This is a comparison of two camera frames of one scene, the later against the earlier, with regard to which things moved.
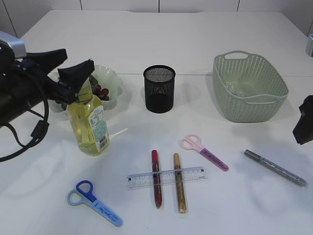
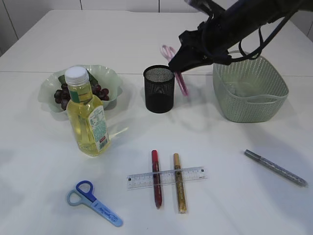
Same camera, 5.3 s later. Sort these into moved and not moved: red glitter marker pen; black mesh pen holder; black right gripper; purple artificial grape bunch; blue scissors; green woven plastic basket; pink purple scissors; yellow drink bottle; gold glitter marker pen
Moved: black right gripper; purple artificial grape bunch; pink purple scissors
Not moved: gold glitter marker pen; green woven plastic basket; blue scissors; yellow drink bottle; black mesh pen holder; red glitter marker pen
